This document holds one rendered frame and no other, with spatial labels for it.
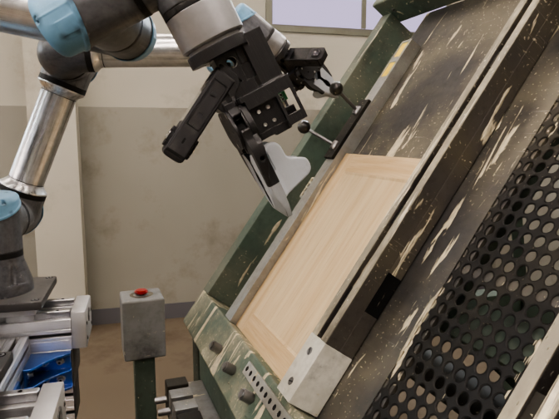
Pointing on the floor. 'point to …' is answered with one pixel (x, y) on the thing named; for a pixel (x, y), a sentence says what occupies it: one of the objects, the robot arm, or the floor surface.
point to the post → (145, 388)
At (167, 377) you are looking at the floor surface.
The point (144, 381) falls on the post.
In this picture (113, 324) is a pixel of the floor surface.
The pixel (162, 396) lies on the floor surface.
